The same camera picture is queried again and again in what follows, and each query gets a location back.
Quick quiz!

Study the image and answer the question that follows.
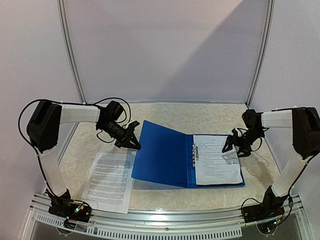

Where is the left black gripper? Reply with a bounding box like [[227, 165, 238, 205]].
[[99, 120, 142, 150]]

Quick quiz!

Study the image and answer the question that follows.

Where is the printed paper sheet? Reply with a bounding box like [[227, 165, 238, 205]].
[[81, 152, 135, 214], [193, 134, 244, 186]]

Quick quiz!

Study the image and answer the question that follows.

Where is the blue plastic folder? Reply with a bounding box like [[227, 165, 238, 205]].
[[131, 120, 245, 189]]

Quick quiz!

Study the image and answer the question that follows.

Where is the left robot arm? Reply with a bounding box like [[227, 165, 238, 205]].
[[21, 97, 142, 217]]

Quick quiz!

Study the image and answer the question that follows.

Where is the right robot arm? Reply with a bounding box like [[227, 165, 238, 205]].
[[222, 107, 320, 199]]

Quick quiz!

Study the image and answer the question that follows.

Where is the metal folder clip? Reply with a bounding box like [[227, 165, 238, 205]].
[[192, 143, 199, 168]]

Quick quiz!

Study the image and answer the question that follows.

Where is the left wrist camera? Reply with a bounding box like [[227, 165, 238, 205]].
[[127, 120, 140, 128]]

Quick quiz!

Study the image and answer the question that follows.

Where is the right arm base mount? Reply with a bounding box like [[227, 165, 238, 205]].
[[240, 186, 294, 235]]

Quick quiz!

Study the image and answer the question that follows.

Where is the aluminium front rail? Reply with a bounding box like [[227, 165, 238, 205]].
[[22, 193, 311, 240]]

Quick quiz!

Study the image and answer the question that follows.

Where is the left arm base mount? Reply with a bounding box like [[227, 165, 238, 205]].
[[46, 190, 92, 223]]

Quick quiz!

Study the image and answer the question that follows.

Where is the right aluminium frame post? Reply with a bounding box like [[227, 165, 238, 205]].
[[245, 0, 275, 108]]

